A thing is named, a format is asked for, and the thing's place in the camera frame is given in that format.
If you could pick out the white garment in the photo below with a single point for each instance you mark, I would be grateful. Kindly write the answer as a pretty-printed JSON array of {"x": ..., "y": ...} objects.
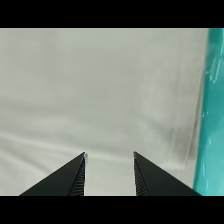
[{"x": 100, "y": 90}]

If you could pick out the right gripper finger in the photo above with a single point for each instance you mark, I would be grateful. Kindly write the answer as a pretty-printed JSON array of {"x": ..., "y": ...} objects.
[{"x": 71, "y": 178}]

